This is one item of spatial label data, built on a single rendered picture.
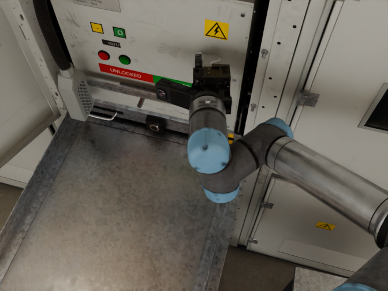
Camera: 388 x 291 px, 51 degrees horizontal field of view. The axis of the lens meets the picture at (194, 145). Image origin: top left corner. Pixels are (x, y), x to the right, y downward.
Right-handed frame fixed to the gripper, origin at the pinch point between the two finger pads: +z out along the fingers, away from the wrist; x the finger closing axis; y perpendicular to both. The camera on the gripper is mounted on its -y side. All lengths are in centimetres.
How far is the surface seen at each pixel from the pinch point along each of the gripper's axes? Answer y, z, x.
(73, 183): -37, -6, -40
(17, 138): -57, 9, -35
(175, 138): -6.8, 10.4, -35.9
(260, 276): 31, 11, -124
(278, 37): 16.7, -10.5, 11.0
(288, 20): 17.7, -12.0, 15.5
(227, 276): 15, 11, -124
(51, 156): -44, 1, -35
